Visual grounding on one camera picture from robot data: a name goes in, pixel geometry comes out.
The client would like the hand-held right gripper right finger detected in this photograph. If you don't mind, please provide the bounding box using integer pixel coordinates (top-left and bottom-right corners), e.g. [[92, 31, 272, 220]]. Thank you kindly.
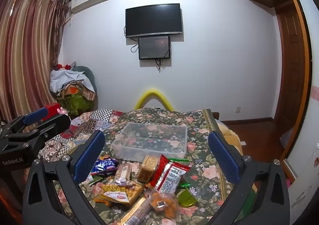
[[208, 131, 291, 225]]

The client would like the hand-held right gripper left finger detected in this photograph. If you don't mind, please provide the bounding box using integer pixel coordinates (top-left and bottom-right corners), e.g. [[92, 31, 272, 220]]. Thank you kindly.
[[24, 130, 107, 225]]

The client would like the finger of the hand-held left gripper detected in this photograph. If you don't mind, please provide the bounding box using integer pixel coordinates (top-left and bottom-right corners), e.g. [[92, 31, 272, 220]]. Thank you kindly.
[[25, 115, 71, 152], [5, 107, 49, 133]]

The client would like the blue snack bag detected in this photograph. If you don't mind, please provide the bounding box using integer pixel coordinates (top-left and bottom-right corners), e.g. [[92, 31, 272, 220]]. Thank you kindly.
[[91, 158, 119, 176]]

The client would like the beige wafer packet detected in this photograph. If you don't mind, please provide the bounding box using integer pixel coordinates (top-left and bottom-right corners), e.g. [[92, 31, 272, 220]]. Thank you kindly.
[[113, 163, 131, 186]]

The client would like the clear biscuit pack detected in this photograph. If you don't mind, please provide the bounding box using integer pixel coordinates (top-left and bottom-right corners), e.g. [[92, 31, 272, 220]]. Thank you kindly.
[[137, 156, 160, 183]]

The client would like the clear plastic container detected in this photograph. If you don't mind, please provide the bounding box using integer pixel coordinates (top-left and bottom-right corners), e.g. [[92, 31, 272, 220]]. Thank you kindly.
[[111, 122, 188, 163]]

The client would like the red snack bag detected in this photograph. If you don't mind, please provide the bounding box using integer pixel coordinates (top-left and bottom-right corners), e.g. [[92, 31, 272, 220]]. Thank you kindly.
[[150, 154, 172, 188]]

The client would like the clear bag of orange snacks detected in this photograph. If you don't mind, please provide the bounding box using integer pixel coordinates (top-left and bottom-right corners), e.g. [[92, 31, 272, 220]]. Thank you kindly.
[[144, 186, 180, 218]]

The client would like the red box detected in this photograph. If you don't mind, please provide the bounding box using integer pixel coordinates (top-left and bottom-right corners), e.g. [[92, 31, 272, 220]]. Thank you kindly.
[[44, 103, 62, 117]]

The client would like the small green packet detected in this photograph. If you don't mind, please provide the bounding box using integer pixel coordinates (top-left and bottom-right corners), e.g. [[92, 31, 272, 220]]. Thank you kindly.
[[87, 174, 104, 186]]

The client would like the yellow duvet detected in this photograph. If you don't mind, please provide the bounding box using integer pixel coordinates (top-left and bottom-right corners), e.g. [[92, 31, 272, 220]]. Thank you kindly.
[[216, 120, 243, 156]]

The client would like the floral blanket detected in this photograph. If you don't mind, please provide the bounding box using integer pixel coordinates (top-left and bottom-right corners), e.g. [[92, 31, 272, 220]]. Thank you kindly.
[[50, 108, 244, 225]]

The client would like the patchwork quilt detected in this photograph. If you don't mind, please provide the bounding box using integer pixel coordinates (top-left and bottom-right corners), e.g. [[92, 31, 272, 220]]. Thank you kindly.
[[37, 108, 124, 163]]

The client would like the pile of clothes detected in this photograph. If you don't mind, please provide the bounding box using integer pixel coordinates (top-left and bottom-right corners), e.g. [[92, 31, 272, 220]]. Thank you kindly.
[[50, 63, 96, 117]]

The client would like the yellow peanut snack bag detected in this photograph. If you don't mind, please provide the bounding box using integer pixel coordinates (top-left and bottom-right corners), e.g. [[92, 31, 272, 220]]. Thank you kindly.
[[95, 182, 145, 207]]

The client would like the pink packet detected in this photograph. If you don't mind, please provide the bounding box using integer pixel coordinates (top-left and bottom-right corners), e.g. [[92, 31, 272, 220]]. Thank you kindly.
[[130, 163, 140, 178]]

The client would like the red packet with white label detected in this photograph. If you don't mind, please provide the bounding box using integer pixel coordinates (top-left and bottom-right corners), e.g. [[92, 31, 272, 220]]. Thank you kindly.
[[158, 161, 191, 193]]

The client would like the green jelly cup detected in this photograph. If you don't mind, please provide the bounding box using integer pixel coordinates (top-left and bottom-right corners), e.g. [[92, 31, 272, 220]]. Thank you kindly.
[[177, 188, 196, 207]]

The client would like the grey chair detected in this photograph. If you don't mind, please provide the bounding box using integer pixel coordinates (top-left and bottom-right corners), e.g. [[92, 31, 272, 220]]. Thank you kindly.
[[74, 66, 97, 102]]

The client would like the striped brown curtain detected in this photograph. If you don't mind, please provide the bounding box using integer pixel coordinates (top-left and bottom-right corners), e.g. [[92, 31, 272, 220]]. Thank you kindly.
[[0, 0, 71, 126]]

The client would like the long golden packet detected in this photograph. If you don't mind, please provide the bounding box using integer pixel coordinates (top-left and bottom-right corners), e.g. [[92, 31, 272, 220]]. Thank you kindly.
[[117, 196, 153, 225]]

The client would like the white cabinet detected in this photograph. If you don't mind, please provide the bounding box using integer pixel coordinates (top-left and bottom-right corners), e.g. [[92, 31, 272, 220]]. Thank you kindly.
[[285, 0, 319, 225]]

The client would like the yellow foam tube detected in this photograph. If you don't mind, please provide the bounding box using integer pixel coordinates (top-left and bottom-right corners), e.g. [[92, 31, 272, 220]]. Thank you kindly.
[[134, 88, 175, 111]]

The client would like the brown wooden door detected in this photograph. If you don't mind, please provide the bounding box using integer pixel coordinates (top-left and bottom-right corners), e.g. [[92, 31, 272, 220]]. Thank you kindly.
[[275, 3, 307, 142]]

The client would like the small black monitor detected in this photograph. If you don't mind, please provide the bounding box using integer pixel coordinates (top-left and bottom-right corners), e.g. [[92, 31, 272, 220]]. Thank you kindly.
[[138, 36, 171, 60]]

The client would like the black monitor cable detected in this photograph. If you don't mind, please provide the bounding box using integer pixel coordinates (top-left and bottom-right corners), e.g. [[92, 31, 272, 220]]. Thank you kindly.
[[154, 58, 166, 74]]

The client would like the black wall television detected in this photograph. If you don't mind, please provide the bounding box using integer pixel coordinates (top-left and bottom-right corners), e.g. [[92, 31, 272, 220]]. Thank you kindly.
[[125, 3, 183, 38]]

